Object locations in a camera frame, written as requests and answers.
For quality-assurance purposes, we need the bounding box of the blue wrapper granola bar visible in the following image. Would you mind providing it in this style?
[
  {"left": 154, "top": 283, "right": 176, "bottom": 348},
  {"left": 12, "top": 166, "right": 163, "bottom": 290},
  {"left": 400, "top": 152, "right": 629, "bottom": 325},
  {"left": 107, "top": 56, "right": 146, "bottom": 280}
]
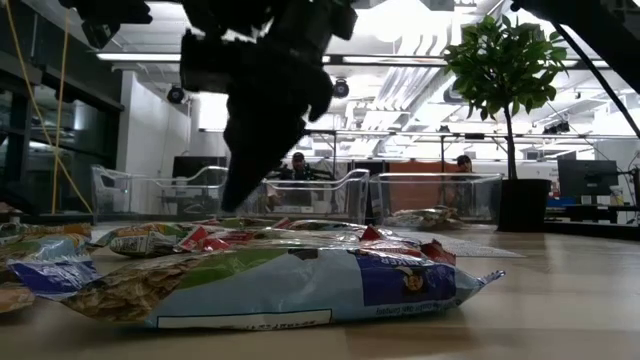
[
  {"left": 0, "top": 222, "right": 95, "bottom": 264},
  {"left": 62, "top": 245, "right": 506, "bottom": 331}
]

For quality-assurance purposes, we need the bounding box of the tan wrapper granola bar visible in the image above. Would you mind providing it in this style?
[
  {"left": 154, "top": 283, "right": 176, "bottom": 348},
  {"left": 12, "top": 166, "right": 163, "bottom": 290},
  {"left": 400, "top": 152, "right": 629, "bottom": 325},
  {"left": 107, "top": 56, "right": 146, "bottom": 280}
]
[{"left": 383, "top": 206, "right": 466, "bottom": 231}]

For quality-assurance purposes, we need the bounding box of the clear plastic bin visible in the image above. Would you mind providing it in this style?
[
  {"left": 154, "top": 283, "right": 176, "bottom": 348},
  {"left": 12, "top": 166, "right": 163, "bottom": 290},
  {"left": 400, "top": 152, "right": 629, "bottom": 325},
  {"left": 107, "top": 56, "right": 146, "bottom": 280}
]
[
  {"left": 369, "top": 171, "right": 504, "bottom": 225},
  {"left": 90, "top": 164, "right": 229, "bottom": 222},
  {"left": 227, "top": 168, "right": 371, "bottom": 225}
]

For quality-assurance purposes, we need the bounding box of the tan and blue granola bar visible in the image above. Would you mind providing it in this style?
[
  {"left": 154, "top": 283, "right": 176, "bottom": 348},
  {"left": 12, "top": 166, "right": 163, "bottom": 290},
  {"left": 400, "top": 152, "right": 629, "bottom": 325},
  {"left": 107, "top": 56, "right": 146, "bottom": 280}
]
[{"left": 0, "top": 254, "right": 104, "bottom": 315}]

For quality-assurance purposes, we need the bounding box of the yellow extension cable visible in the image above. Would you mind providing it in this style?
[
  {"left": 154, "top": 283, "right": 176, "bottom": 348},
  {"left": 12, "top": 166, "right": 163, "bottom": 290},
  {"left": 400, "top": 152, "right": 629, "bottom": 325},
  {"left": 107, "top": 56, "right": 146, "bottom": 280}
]
[{"left": 3, "top": 0, "right": 95, "bottom": 215}]

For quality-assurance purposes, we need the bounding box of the grey woven placemat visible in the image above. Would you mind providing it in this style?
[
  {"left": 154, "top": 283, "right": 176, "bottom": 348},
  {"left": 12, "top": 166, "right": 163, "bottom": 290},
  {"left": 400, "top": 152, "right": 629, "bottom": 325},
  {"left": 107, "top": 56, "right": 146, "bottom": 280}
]
[{"left": 92, "top": 219, "right": 526, "bottom": 260}]

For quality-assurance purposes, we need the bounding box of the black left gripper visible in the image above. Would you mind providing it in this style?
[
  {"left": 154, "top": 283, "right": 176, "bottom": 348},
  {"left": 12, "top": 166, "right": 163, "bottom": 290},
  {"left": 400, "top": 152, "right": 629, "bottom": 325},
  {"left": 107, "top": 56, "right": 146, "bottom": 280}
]
[{"left": 178, "top": 0, "right": 359, "bottom": 214}]

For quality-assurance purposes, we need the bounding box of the green potted plant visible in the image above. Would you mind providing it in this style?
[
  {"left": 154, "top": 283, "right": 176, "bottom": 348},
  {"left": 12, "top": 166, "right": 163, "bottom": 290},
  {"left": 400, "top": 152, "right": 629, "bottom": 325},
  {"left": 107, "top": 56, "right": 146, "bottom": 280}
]
[{"left": 442, "top": 13, "right": 570, "bottom": 234}]

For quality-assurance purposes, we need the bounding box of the ceiling light strip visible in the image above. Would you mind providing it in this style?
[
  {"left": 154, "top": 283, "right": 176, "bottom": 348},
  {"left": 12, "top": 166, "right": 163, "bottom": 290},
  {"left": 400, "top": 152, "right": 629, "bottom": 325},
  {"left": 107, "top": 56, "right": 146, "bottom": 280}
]
[
  {"left": 96, "top": 52, "right": 182, "bottom": 63},
  {"left": 322, "top": 54, "right": 449, "bottom": 66}
]

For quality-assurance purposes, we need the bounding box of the black computer monitor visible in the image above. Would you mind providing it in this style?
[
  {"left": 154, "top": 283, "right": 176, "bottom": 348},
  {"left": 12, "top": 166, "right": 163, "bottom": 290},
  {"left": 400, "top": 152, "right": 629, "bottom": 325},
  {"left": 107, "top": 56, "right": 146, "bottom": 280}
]
[{"left": 557, "top": 158, "right": 620, "bottom": 200}]

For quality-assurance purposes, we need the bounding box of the person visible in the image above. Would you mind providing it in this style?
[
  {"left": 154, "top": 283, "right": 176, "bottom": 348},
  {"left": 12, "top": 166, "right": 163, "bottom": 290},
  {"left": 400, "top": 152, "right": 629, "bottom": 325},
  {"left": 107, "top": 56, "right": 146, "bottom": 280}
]
[
  {"left": 442, "top": 153, "right": 476, "bottom": 211},
  {"left": 267, "top": 151, "right": 334, "bottom": 209}
]

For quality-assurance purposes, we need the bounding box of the dark wall screen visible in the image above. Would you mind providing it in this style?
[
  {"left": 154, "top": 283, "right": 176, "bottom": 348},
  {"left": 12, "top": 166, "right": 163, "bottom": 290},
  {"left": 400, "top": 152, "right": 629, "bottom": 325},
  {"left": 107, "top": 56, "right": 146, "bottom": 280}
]
[{"left": 172, "top": 155, "right": 229, "bottom": 187}]

